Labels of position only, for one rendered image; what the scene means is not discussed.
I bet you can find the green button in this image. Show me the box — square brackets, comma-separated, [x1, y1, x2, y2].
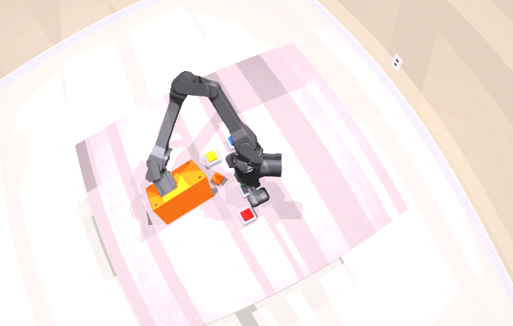
[237, 184, 249, 199]

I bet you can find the yellow button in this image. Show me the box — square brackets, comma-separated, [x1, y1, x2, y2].
[203, 149, 221, 168]

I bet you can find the blue button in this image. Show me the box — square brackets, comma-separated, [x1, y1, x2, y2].
[225, 136, 235, 152]

